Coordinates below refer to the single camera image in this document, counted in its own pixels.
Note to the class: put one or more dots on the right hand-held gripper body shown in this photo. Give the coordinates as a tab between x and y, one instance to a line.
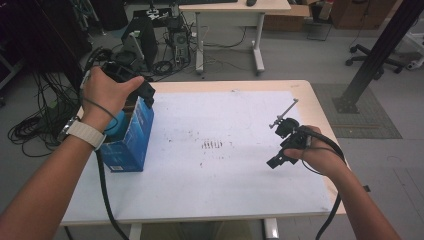
293	135

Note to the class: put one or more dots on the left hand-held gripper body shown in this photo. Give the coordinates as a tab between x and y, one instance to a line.
143	88

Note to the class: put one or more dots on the blue cardboard box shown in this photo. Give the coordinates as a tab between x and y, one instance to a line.
130	146

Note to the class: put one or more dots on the person's right hand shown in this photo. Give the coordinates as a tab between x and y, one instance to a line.
323	156

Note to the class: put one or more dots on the person's left hand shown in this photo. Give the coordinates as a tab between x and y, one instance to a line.
103	90

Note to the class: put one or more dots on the black computer tower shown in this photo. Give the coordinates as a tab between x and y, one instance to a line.
148	36

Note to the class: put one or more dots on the grey computer case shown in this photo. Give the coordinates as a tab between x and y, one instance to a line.
180	43

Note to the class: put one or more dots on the white table leg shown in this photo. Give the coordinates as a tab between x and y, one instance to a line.
270	228

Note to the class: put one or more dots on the grey floor mat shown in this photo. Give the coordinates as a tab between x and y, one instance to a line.
370	116

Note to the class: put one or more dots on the black office chair base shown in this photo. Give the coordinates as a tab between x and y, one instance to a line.
370	58

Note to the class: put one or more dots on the dark curtain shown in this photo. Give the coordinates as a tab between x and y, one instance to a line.
43	36

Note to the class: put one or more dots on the black metal stand pole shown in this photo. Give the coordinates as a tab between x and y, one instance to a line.
376	55

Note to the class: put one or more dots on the brown cardboard box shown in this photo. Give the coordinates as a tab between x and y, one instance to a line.
286	18

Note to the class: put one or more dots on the white desk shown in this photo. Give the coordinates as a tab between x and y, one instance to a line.
233	8

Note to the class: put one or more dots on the black computer mouse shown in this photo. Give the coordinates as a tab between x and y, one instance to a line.
251	2

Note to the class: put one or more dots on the wooden cabinet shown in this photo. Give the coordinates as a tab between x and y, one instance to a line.
360	13

